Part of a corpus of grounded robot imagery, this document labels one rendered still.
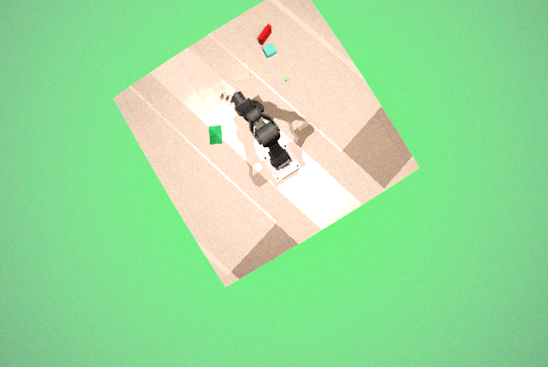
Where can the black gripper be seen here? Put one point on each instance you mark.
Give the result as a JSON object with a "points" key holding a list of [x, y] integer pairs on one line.
{"points": [[259, 125]]}

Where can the red flat block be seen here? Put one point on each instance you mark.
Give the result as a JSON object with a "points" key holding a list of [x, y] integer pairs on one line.
{"points": [[265, 34]]}

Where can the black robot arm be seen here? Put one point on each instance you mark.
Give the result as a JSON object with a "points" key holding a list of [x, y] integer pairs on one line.
{"points": [[267, 135]]}

